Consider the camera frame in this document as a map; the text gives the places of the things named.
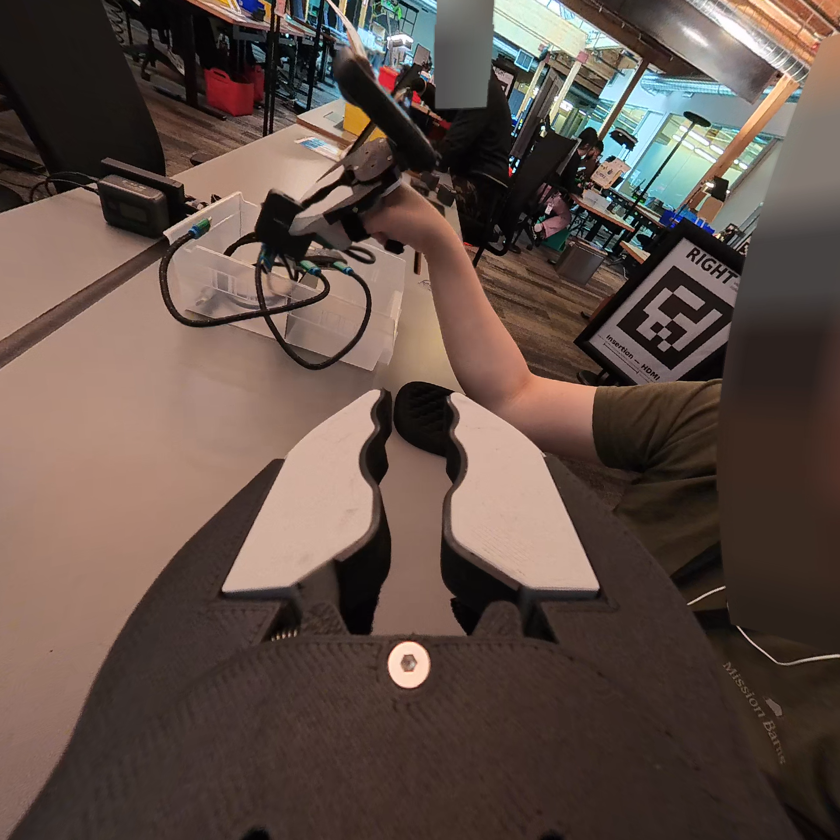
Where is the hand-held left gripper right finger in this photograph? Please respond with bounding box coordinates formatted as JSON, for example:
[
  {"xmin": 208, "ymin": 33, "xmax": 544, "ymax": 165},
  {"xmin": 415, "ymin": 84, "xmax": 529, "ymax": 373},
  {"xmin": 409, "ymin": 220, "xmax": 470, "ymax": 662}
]
[{"xmin": 440, "ymin": 392, "xmax": 601, "ymax": 635}]

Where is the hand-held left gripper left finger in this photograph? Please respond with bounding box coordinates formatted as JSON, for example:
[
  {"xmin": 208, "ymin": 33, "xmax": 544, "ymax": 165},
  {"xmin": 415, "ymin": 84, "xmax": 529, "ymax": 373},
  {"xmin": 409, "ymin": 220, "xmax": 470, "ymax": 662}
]
[{"xmin": 223, "ymin": 389, "xmax": 396, "ymax": 635}]

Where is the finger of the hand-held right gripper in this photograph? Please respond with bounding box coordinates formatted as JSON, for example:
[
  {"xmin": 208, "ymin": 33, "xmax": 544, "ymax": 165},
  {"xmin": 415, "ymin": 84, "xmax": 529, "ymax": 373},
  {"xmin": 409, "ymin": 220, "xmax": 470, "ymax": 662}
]
[
  {"xmin": 287, "ymin": 187, "xmax": 368, "ymax": 252},
  {"xmin": 298, "ymin": 164, "xmax": 358, "ymax": 206}
]

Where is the thin black looped cord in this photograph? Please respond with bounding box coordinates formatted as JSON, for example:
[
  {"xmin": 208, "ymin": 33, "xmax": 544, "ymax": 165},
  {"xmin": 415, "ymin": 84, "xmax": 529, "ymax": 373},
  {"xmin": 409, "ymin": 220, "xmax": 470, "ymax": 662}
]
[{"xmin": 314, "ymin": 226, "xmax": 379, "ymax": 265}]

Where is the clear plastic bin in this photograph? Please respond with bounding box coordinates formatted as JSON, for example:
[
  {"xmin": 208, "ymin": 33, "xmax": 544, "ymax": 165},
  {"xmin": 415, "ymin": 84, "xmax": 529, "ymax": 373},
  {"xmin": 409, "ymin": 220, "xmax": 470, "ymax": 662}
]
[{"xmin": 163, "ymin": 192, "xmax": 408, "ymax": 371}]

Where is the person's right forearm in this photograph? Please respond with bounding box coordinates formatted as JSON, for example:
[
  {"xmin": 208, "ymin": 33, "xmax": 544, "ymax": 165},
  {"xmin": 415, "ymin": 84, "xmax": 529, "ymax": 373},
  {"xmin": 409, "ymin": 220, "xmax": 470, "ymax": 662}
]
[{"xmin": 416, "ymin": 243, "xmax": 601, "ymax": 463}]

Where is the person's right hand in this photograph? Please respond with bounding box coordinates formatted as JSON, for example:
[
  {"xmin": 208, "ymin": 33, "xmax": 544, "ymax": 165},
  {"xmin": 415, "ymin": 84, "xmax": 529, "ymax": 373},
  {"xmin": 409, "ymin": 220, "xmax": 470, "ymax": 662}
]
[{"xmin": 365, "ymin": 184, "xmax": 462, "ymax": 261}]

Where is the red plastic crate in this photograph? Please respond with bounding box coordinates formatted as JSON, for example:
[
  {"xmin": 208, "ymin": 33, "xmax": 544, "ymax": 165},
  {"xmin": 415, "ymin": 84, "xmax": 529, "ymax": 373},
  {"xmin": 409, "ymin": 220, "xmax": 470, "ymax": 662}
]
[{"xmin": 203, "ymin": 66, "xmax": 257, "ymax": 118}]

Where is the black office chair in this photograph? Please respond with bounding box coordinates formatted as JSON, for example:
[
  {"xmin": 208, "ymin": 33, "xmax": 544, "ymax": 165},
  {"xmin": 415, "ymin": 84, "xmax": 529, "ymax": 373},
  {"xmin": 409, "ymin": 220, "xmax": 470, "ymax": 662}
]
[
  {"xmin": 0, "ymin": 0, "xmax": 166, "ymax": 178},
  {"xmin": 472, "ymin": 128, "xmax": 578, "ymax": 257}
]

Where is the black desk control box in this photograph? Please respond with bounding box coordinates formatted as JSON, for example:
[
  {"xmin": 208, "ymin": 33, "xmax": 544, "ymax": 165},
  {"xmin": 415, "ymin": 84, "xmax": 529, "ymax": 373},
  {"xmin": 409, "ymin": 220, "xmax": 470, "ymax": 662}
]
[{"xmin": 98, "ymin": 157, "xmax": 188, "ymax": 238}]

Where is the grey trash bin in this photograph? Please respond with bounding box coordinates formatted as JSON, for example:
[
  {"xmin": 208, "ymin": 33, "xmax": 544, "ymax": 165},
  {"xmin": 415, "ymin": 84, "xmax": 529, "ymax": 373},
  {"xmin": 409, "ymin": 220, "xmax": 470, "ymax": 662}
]
[{"xmin": 556, "ymin": 238, "xmax": 608, "ymax": 285}]

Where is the black white marker sign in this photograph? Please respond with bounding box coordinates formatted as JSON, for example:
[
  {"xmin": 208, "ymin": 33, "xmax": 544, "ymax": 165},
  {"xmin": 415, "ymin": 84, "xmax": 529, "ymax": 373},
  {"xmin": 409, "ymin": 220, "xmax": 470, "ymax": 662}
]
[{"xmin": 574, "ymin": 218, "xmax": 747, "ymax": 388}]

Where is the black floor lamp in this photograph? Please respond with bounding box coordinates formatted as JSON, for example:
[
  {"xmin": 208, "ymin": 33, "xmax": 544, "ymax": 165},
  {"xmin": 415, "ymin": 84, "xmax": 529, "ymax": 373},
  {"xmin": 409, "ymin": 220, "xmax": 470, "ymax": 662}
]
[{"xmin": 659, "ymin": 110, "xmax": 713, "ymax": 198}]

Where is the thin black power cord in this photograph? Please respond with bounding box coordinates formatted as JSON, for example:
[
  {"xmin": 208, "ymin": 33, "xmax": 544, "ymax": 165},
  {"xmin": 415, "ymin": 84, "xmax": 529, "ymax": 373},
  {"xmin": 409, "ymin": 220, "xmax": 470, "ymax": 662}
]
[{"xmin": 29, "ymin": 172, "xmax": 102, "ymax": 201}]

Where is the white drawstring cord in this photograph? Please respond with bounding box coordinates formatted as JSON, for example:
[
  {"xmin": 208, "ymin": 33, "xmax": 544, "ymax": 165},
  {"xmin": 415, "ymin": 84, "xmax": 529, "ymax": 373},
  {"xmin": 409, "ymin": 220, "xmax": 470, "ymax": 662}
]
[{"xmin": 686, "ymin": 586, "xmax": 840, "ymax": 665}]

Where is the silver air duct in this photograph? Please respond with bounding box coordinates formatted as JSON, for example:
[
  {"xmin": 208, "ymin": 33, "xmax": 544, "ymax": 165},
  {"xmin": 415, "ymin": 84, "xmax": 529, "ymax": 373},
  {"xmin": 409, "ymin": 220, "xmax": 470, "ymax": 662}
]
[{"xmin": 689, "ymin": 0, "xmax": 826, "ymax": 76}]

